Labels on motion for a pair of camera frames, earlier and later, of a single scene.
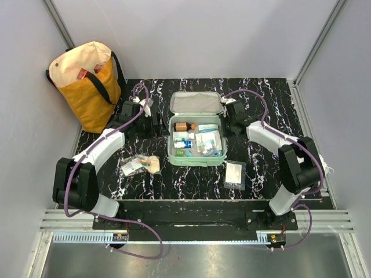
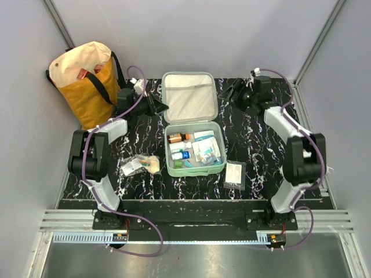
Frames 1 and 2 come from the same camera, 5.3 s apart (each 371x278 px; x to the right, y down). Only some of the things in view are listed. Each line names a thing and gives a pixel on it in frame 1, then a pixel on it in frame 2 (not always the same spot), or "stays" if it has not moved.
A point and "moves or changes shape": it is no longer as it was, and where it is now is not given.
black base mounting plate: (196, 216) stays
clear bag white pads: (235, 176) stays
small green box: (180, 153) → (178, 164)
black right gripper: (226, 118) → (239, 86)
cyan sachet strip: (189, 153) → (188, 163)
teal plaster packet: (208, 149) → (207, 157)
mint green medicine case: (195, 136) moves or changes shape
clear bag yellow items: (151, 163) stays
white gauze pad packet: (208, 142) → (206, 150)
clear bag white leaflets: (131, 165) stays
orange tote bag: (91, 79) stays
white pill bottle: (182, 136) → (181, 145)
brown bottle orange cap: (184, 127) → (177, 137)
